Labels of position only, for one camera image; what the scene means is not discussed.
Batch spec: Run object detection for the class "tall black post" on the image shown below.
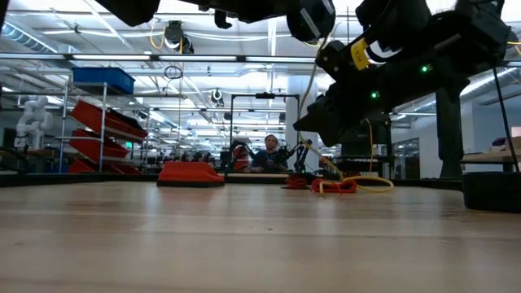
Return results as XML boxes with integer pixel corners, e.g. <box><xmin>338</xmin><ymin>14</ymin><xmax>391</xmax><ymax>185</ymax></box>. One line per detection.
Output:
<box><xmin>435</xmin><ymin>87</ymin><xmax>466</xmax><ymax>180</ymax></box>

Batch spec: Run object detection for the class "ceiling cable reel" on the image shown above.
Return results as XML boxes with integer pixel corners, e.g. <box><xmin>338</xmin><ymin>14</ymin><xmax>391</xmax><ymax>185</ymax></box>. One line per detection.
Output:
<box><xmin>164</xmin><ymin>20</ymin><xmax>195</xmax><ymax>55</ymax></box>

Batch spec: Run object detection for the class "yellow hanging cable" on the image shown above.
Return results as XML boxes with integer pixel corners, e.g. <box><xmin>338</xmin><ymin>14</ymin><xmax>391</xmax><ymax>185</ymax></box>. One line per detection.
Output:
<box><xmin>364</xmin><ymin>118</ymin><xmax>374</xmax><ymax>172</ymax></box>

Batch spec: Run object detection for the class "red square case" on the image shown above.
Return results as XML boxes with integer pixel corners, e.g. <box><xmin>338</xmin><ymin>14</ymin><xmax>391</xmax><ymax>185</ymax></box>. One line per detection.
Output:
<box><xmin>156</xmin><ymin>160</ymin><xmax>226</xmax><ymax>189</ymax></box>

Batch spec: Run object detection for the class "black pouch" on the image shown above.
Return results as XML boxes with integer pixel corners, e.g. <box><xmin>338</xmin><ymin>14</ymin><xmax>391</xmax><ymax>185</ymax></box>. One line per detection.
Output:
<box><xmin>462</xmin><ymin>171</ymin><xmax>521</xmax><ymax>214</ymax></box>

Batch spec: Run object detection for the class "metal shelf rack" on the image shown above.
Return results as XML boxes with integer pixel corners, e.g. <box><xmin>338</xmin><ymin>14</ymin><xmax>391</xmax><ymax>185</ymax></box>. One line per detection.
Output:
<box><xmin>55</xmin><ymin>81</ymin><xmax>151</xmax><ymax>175</ymax></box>

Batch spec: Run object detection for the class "wooden desk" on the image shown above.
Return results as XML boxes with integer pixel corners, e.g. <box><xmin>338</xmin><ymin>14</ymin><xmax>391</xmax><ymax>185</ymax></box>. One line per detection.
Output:
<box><xmin>459</xmin><ymin>136</ymin><xmax>521</xmax><ymax>183</ymax></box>

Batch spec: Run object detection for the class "black glove with red cuff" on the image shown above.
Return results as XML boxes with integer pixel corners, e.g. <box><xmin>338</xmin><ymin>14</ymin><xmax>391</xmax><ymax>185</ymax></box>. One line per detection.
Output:
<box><xmin>311</xmin><ymin>173</ymin><xmax>359</xmax><ymax>195</ymax></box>

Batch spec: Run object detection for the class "black cable with yellow tag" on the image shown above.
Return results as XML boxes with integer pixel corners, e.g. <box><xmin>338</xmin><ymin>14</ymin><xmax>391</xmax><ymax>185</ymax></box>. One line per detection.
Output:
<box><xmin>350</xmin><ymin>36</ymin><xmax>392</xmax><ymax>71</ymax></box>

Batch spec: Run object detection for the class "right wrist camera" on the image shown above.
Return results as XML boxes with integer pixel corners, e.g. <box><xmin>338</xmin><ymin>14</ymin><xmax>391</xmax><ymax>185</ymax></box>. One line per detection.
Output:
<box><xmin>315</xmin><ymin>39</ymin><xmax>355</xmax><ymax>81</ymax></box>

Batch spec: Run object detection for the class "white column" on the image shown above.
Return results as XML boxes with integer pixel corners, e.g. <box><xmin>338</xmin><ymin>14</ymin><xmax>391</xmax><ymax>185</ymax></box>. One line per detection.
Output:
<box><xmin>286</xmin><ymin>75</ymin><xmax>319</xmax><ymax>172</ymax></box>

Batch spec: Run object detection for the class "person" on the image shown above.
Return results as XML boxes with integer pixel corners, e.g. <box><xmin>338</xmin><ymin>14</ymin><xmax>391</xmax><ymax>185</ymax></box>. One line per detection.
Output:
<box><xmin>250</xmin><ymin>133</ymin><xmax>288</xmax><ymax>173</ymax></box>

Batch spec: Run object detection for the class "red tilted storage bin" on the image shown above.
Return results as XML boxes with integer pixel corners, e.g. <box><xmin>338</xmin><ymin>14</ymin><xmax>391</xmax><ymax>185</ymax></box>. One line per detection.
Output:
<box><xmin>71</xmin><ymin>99</ymin><xmax>149</xmax><ymax>143</ymax></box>
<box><xmin>67</xmin><ymin>157</ymin><xmax>143</xmax><ymax>175</ymax></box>
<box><xmin>68</xmin><ymin>129</ymin><xmax>130</xmax><ymax>164</ymax></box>

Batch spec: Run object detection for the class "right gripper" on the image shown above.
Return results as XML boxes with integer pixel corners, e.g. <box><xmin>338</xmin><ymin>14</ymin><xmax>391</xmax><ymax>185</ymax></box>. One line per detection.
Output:
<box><xmin>292</xmin><ymin>60</ymin><xmax>469</xmax><ymax>147</ymax></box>

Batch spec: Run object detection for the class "black monitor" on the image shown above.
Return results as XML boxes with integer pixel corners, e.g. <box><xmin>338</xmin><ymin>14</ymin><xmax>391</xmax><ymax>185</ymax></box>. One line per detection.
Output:
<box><xmin>339</xmin><ymin>113</ymin><xmax>392</xmax><ymax>158</ymax></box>

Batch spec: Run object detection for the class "blue storage bin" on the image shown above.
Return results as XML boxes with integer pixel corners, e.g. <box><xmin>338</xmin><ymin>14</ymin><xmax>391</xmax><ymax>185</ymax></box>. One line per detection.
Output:
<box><xmin>72</xmin><ymin>67</ymin><xmax>136</xmax><ymax>95</ymax></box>

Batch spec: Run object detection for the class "red cord spool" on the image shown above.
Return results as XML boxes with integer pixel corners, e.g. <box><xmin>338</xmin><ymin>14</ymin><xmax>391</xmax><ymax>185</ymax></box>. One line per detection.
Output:
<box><xmin>282</xmin><ymin>173</ymin><xmax>311</xmax><ymax>190</ymax></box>

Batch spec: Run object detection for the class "black gantry frame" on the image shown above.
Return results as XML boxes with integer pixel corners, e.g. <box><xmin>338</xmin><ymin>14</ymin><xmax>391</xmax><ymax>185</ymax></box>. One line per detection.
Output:
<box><xmin>230</xmin><ymin>92</ymin><xmax>301</xmax><ymax>174</ymax></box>

